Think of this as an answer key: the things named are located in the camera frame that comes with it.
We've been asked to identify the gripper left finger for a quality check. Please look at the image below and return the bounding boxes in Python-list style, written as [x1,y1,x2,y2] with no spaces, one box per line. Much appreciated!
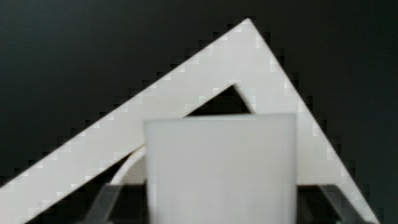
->
[82,184,149,224]

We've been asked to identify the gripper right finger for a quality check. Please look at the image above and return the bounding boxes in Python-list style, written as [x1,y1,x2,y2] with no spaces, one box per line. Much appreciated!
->
[297,185,363,224]

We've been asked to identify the white stool leg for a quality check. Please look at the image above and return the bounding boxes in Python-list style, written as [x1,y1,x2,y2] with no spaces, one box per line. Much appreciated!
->
[146,114,297,224]

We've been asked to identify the white round stool seat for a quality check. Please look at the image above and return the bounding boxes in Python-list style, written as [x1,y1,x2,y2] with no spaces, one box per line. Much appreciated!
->
[110,147,146,185]

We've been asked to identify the white L-shaped fence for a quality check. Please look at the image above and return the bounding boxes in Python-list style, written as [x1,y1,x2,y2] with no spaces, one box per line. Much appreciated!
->
[0,20,380,224]

